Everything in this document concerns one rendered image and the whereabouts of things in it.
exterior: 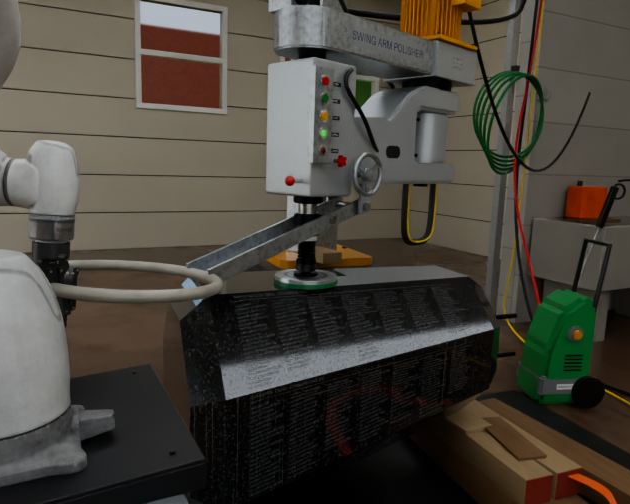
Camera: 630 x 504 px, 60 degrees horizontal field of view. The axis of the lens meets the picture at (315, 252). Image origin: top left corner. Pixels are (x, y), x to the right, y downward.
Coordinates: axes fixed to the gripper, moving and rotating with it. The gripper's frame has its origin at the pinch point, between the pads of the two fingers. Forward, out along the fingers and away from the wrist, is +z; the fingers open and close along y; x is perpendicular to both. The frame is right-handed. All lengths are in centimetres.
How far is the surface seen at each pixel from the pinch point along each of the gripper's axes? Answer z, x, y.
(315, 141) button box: -51, -25, 69
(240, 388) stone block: 20, -22, 44
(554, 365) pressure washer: 43, -91, 229
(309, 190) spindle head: -36, -23, 71
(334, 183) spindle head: -39, -26, 81
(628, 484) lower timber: 59, -124, 145
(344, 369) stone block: 17, -41, 71
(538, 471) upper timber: 50, -96, 114
